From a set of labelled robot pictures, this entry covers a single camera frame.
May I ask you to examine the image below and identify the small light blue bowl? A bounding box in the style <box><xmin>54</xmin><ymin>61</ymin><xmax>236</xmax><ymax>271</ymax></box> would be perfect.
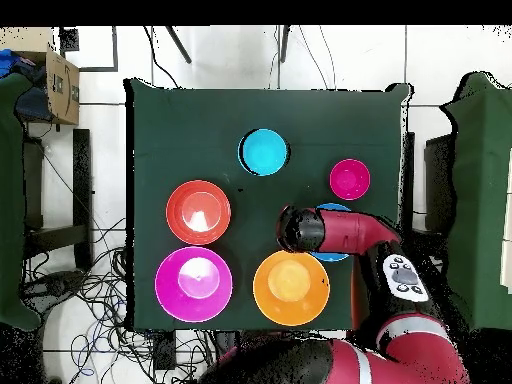
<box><xmin>237</xmin><ymin>128</ymin><xmax>290</xmax><ymax>177</ymax></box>

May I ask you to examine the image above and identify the large orange bowl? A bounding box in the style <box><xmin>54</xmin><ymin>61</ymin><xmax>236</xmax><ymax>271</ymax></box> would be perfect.
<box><xmin>252</xmin><ymin>249</ymin><xmax>332</xmax><ymax>327</ymax></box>

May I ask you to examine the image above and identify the medium blue bowl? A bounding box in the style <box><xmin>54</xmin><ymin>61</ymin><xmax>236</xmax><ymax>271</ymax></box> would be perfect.
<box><xmin>309</xmin><ymin>202</ymin><xmax>353</xmax><ymax>263</ymax></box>

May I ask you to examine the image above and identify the shallow red-orange bowl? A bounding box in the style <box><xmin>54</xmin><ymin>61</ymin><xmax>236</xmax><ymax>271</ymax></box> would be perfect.
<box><xmin>165</xmin><ymin>179</ymin><xmax>232</xmax><ymax>246</ymax></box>

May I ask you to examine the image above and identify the large pink bowl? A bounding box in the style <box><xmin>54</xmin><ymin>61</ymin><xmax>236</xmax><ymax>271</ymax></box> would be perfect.
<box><xmin>154</xmin><ymin>246</ymin><xmax>234</xmax><ymax>324</ymax></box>

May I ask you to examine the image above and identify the small crimson bowl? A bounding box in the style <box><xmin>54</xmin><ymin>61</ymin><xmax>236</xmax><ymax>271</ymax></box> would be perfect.
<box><xmin>329</xmin><ymin>158</ymin><xmax>372</xmax><ymax>201</ymax></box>

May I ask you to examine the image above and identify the dark green table cloth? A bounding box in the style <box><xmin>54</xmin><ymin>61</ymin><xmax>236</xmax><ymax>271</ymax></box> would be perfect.
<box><xmin>124</xmin><ymin>77</ymin><xmax>413</xmax><ymax>333</ymax></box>

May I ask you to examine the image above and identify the black stand leg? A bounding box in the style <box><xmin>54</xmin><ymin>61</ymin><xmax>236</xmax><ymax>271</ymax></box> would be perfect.
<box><xmin>276</xmin><ymin>25</ymin><xmax>291</xmax><ymax>64</ymax></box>
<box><xmin>163</xmin><ymin>25</ymin><xmax>193</xmax><ymax>65</ymax></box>

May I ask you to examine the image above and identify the green side table cloth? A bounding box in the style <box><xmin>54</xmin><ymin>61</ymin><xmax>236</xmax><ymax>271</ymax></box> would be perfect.
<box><xmin>439</xmin><ymin>71</ymin><xmax>512</xmax><ymax>333</ymax></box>
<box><xmin>0</xmin><ymin>71</ymin><xmax>45</xmax><ymax>331</ymax></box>

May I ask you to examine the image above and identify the cardboard box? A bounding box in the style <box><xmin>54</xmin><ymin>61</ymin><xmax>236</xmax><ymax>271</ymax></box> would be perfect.
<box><xmin>0</xmin><ymin>26</ymin><xmax>81</xmax><ymax>126</ymax></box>

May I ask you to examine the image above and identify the dark bag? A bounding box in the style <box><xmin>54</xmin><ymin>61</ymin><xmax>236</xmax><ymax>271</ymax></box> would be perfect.
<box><xmin>15</xmin><ymin>65</ymin><xmax>55</xmax><ymax>123</ymax></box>

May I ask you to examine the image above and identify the black metal frame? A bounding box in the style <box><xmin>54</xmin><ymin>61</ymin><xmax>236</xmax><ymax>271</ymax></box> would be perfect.
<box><xmin>407</xmin><ymin>131</ymin><xmax>453</xmax><ymax>237</ymax></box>
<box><xmin>22</xmin><ymin>128</ymin><xmax>94</xmax><ymax>273</ymax></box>

